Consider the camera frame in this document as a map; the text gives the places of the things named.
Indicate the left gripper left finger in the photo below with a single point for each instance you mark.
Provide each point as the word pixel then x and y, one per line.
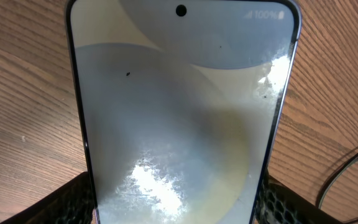
pixel 72 203

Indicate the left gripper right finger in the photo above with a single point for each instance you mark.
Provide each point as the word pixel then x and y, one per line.
pixel 277 204

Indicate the smartphone with light screen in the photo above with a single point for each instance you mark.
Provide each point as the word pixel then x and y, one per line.
pixel 179 103

